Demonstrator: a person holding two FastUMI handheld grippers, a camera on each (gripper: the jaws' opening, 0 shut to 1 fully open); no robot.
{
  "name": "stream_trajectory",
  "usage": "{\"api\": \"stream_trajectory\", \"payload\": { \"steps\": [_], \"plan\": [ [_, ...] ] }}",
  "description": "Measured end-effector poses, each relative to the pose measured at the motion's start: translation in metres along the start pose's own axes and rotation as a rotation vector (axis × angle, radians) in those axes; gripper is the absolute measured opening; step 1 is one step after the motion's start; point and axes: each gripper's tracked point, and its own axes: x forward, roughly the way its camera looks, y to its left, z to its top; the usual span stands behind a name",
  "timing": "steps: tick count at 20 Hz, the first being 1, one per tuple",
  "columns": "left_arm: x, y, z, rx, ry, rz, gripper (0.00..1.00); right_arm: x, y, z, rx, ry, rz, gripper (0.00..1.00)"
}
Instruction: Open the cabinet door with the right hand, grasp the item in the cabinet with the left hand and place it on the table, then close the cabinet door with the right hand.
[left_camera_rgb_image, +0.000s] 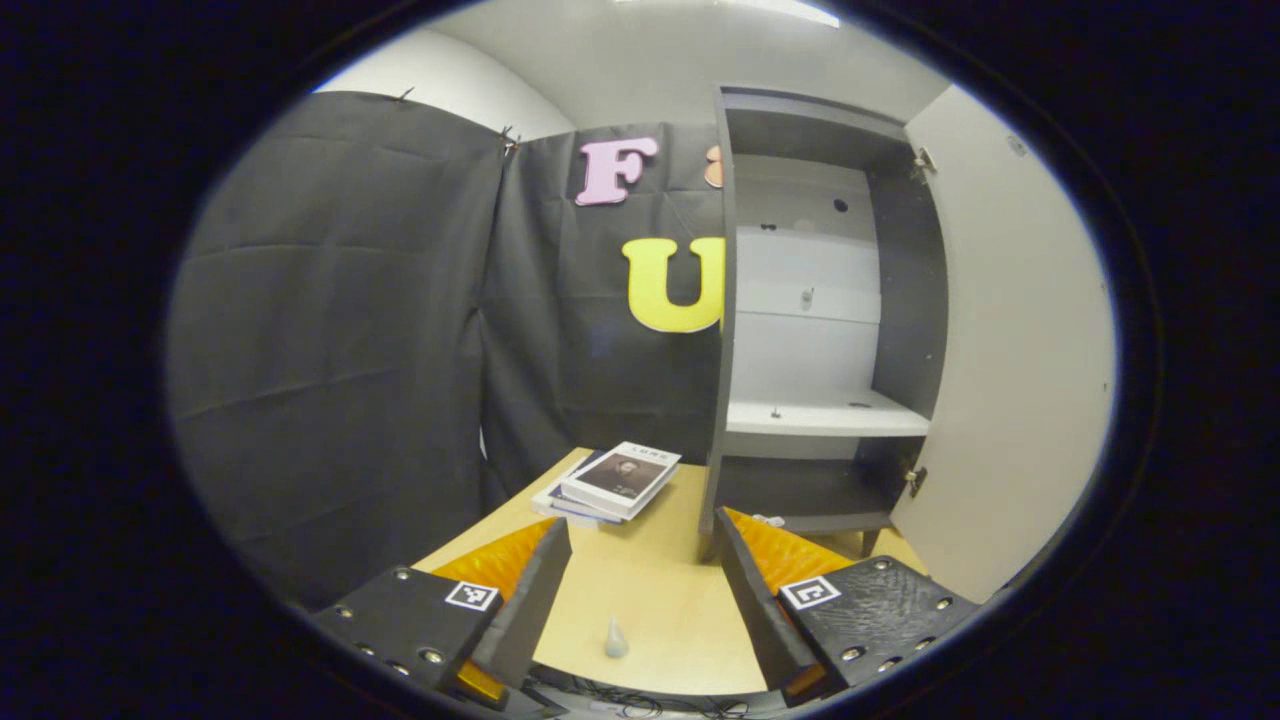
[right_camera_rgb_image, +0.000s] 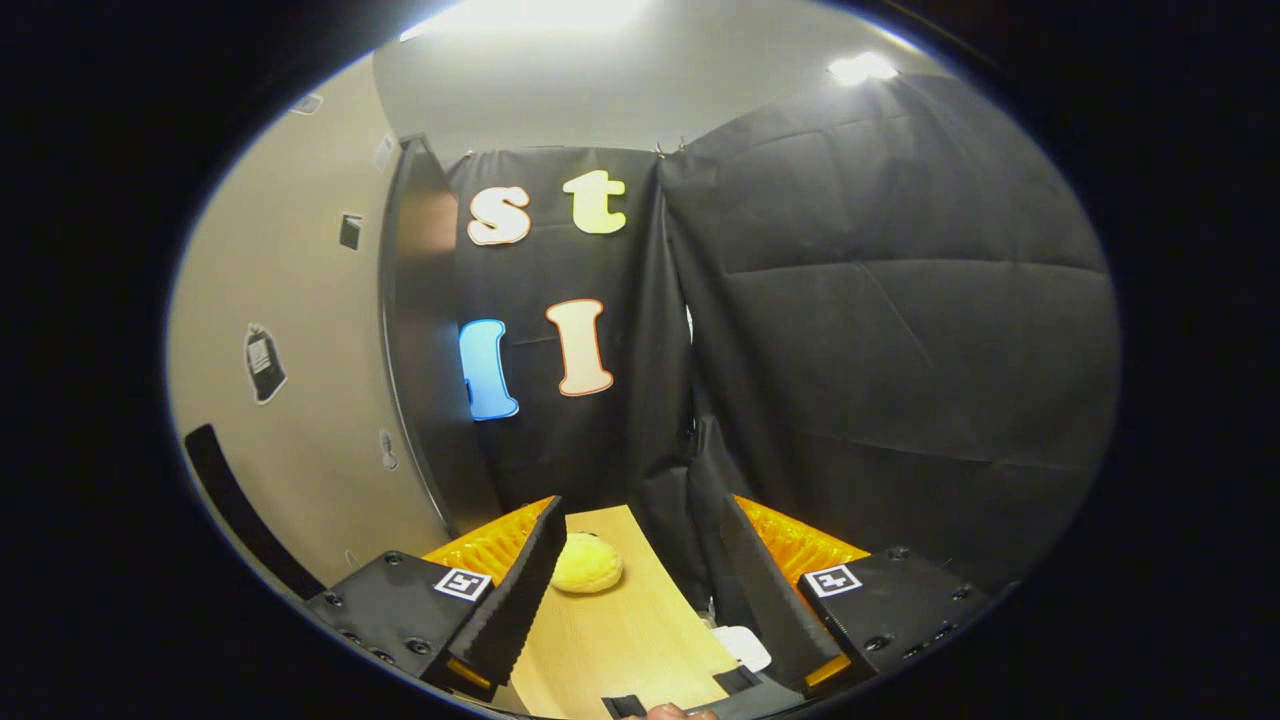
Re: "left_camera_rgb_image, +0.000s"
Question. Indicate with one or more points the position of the white cover magazine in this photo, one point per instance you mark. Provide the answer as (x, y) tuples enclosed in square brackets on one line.
[(625, 475)]

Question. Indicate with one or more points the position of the large ceiling light panel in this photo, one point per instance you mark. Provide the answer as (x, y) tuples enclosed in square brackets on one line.
[(760, 8)]

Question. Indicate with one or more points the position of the light grey cabinet door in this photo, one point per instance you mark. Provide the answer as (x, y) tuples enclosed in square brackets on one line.
[(1010, 350)]

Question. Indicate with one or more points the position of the small white object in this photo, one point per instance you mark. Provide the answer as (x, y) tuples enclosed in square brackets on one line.
[(768, 520)]

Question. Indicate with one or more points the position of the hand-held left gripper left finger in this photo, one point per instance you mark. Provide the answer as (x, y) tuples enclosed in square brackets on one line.
[(530, 600)]

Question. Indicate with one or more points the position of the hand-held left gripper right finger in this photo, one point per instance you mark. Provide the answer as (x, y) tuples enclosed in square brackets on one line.
[(755, 600)]

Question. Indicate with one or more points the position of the blue edged book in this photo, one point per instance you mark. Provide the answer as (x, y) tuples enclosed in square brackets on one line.
[(552, 503)]

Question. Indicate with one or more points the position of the black backdrop cloth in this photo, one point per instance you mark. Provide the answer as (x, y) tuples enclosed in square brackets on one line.
[(330, 350)]

